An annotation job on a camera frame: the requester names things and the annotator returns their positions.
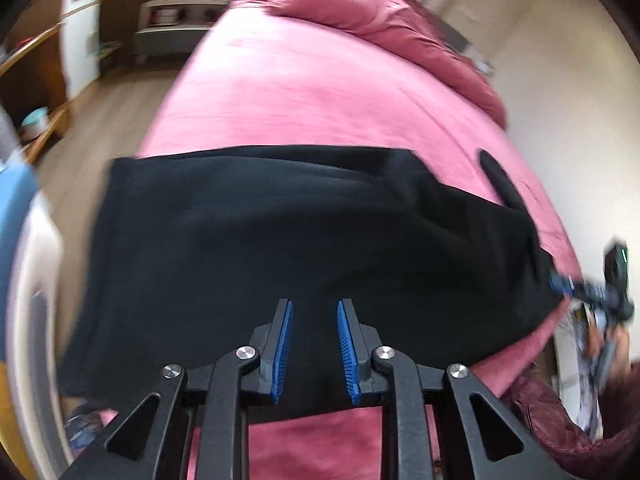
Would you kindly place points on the maroon quilted jacket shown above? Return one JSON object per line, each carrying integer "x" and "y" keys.
{"x": 545, "y": 415}

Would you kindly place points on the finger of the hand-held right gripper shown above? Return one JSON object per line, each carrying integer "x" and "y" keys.
{"x": 562, "y": 281}

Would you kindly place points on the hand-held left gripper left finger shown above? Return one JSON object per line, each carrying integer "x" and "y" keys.
{"x": 280, "y": 355}

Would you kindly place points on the person's right hand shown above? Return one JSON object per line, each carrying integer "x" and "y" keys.
{"x": 625, "y": 355}

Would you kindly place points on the white cabinet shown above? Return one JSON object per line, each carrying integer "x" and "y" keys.
{"x": 80, "y": 40}

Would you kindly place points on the white pot with teal lid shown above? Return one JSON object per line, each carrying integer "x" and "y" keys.
{"x": 35, "y": 122}

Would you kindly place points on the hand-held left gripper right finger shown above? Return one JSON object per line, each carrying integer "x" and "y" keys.
{"x": 348, "y": 355}

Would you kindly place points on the wooden desk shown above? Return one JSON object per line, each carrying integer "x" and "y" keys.
{"x": 35, "y": 90}

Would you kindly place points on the black pants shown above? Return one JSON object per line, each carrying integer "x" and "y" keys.
{"x": 250, "y": 240}

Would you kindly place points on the blue printed cloth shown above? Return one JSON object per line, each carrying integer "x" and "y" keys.
{"x": 82, "y": 430}

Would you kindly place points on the grey white nightstand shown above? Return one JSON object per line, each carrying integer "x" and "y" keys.
{"x": 170, "y": 20}

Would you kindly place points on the pink duvet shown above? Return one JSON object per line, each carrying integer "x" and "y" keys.
{"x": 400, "y": 25}

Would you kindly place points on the white patterned cloth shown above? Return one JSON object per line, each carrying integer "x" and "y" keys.
{"x": 580, "y": 360}

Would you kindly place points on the pink bed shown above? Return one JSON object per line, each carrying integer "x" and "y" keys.
{"x": 325, "y": 85}

